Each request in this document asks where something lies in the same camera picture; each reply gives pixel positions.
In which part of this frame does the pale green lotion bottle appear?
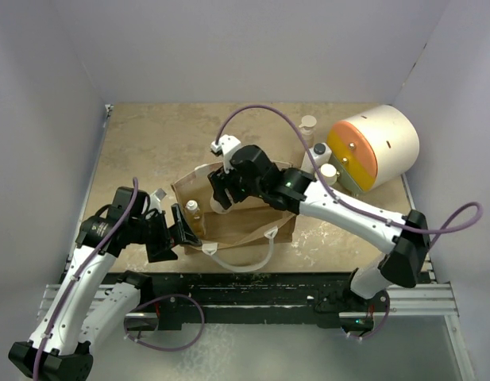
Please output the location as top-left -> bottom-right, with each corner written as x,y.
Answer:
319,164 -> 338,187

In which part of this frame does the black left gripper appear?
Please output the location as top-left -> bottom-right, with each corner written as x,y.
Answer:
130,203 -> 201,262

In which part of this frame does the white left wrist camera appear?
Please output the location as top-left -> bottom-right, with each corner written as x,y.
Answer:
148,188 -> 166,212

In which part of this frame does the small clear amber bottle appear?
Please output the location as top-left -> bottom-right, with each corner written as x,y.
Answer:
185,199 -> 206,237

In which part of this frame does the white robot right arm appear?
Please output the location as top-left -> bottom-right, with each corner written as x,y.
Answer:
208,140 -> 430,310

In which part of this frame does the brown burlap canvas bag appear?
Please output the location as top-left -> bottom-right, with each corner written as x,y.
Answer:
172,163 -> 296,251

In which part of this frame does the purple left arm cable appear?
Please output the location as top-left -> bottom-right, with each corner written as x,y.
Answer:
32,176 -> 141,381

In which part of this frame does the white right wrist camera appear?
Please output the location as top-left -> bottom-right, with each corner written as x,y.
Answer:
210,134 -> 242,173

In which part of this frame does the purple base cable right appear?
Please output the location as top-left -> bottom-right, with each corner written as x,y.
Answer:
341,289 -> 392,341

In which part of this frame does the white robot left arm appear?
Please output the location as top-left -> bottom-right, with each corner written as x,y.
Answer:
8,194 -> 201,380

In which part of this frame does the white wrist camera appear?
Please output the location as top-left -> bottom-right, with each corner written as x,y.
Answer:
148,188 -> 166,212
210,134 -> 242,173

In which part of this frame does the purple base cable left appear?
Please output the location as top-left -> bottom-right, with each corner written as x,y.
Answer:
123,293 -> 206,352

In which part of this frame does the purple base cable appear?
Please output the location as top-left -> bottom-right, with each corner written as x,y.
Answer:
341,289 -> 392,341
123,293 -> 206,352

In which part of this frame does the cream lidded jar bottle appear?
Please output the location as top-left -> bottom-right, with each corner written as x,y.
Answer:
210,194 -> 231,214

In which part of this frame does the aluminium extrusion frame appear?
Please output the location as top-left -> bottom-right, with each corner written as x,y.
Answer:
388,283 -> 458,317

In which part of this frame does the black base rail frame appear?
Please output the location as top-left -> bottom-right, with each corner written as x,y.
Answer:
129,272 -> 390,331

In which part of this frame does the white cylinder orange yellow end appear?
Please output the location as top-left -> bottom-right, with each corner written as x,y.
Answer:
326,105 -> 419,194

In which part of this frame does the white rectangular bottle grey cap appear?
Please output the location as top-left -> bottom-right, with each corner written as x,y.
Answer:
300,143 -> 332,174

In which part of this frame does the beige pump dispenser bottle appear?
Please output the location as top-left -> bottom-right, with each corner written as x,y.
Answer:
299,115 -> 317,147

